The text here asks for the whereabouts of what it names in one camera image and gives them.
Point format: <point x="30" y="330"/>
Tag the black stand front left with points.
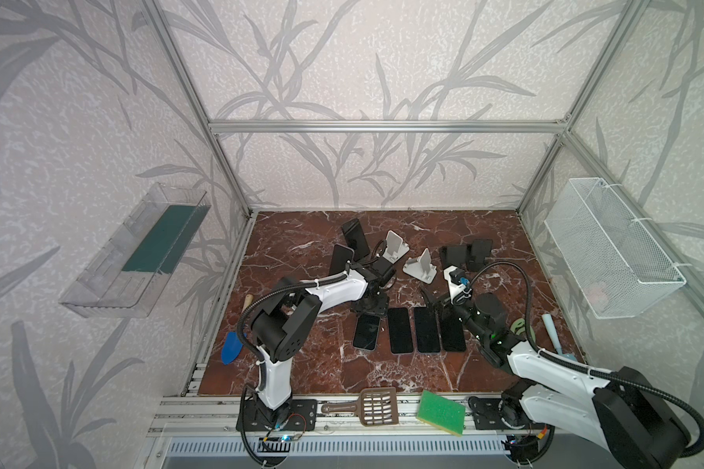
<point x="478" y="254"/>

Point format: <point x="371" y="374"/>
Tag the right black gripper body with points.
<point x="448" y="310"/>

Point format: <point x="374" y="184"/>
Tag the blue shovel wooden handle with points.
<point x="232" y="346"/>

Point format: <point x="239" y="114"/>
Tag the green yellow sponge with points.
<point x="441" y="413"/>

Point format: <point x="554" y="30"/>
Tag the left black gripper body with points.
<point x="377" y="307"/>

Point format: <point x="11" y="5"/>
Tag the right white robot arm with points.
<point x="620" y="411"/>

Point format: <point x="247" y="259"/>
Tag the brown slotted scoop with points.
<point x="373" y="407"/>

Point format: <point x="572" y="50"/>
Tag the white wire basket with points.
<point x="601" y="239"/>

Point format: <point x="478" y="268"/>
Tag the light blue plastic shovel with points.
<point x="553" y="334"/>

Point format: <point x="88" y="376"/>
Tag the aluminium front rail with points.
<point x="318" y="415"/>

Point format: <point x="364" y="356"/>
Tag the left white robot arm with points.
<point x="275" y="327"/>

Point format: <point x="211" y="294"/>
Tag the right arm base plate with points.
<point x="494" y="414"/>

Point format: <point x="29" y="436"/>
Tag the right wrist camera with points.
<point x="459" y="285"/>

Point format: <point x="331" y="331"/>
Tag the white phone stand back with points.
<point x="395" y="247"/>

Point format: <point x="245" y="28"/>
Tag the clear plastic wall tray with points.
<point x="128" y="275"/>

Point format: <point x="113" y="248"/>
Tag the green plastic hook toy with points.
<point x="518" y="327"/>

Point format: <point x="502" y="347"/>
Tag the pink object in basket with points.
<point x="597" y="295"/>

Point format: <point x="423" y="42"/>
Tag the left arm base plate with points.
<point x="296" y="415"/>

